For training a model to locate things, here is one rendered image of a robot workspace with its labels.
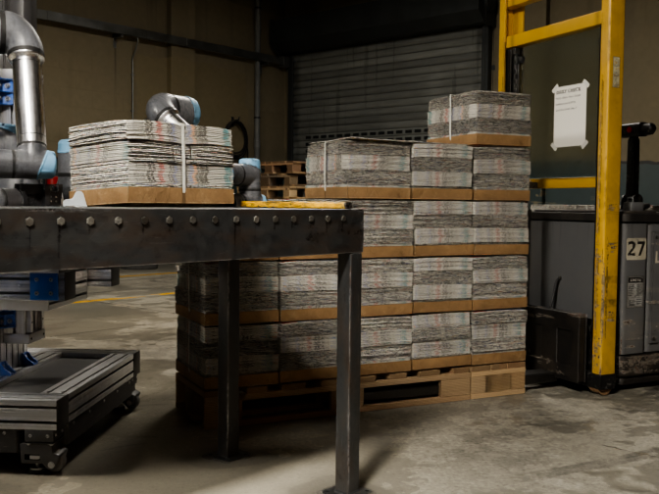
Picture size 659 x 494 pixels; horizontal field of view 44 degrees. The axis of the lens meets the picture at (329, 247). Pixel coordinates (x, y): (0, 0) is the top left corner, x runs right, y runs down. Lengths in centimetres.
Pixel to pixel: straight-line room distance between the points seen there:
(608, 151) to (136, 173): 212
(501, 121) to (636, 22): 635
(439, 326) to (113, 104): 779
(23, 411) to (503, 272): 199
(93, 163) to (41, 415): 76
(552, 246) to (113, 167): 244
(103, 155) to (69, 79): 805
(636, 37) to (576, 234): 595
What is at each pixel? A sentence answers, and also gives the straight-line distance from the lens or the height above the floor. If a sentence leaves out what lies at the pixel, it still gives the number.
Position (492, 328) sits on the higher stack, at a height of 29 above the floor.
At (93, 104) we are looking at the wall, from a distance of 1053.
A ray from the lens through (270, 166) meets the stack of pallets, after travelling 975.
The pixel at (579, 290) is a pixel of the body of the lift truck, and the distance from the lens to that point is 402.
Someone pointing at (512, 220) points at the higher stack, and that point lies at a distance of 360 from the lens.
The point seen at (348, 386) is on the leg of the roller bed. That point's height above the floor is 31.
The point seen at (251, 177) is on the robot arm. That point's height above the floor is 90.
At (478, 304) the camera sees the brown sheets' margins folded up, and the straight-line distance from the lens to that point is 351.
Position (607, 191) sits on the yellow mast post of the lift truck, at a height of 88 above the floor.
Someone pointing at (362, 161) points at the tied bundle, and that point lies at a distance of 320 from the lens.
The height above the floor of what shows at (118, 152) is 95.
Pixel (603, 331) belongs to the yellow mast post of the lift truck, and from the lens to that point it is 372.
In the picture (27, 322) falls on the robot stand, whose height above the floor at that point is 40.
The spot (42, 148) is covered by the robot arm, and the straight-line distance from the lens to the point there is 230.
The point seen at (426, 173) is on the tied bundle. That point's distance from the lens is 334.
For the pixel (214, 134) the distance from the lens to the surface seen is 244.
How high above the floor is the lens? 81
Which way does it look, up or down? 3 degrees down
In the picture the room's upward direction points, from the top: 1 degrees clockwise
